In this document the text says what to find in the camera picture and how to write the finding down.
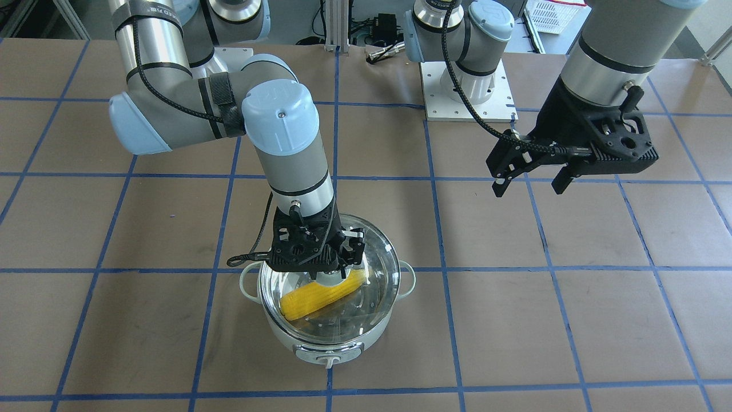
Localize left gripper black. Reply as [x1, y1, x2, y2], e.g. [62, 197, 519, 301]
[486, 78, 659, 198]

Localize brown grid table mat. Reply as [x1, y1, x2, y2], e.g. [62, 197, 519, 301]
[1, 38, 731, 411]

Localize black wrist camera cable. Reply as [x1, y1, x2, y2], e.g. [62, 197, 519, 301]
[441, 0, 592, 155]

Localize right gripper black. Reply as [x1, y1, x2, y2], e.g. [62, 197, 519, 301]
[269, 199, 365, 273]

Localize yellow corn cob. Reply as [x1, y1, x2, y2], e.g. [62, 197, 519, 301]
[280, 269, 368, 321]

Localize glass pot lid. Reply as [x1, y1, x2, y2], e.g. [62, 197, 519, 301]
[258, 215, 400, 344]

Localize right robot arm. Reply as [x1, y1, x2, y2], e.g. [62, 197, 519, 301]
[108, 1, 365, 282]

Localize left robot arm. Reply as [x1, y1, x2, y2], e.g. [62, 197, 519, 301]
[404, 1, 703, 197]

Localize white plastic basket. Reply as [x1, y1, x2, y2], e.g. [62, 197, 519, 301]
[526, 1, 589, 34]

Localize white electric pot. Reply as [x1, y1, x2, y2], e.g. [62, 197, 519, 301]
[240, 215, 417, 370]

